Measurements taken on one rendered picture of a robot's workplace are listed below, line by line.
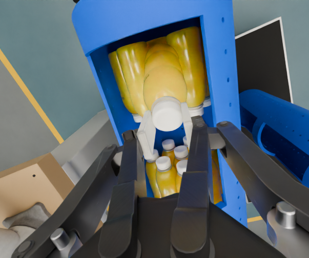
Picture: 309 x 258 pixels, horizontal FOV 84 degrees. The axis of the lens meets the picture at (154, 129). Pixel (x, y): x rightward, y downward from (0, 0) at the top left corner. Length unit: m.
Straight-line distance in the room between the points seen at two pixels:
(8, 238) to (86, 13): 0.62
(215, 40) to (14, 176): 0.68
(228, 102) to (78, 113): 1.58
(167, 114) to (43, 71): 1.69
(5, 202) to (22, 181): 0.12
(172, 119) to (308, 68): 1.66
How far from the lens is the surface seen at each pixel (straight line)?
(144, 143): 0.16
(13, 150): 2.43
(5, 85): 2.12
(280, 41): 1.52
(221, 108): 0.30
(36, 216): 0.76
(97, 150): 0.93
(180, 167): 0.42
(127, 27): 0.26
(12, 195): 0.79
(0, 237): 0.71
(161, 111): 0.20
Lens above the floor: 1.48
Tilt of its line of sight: 66 degrees down
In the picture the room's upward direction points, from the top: 168 degrees counter-clockwise
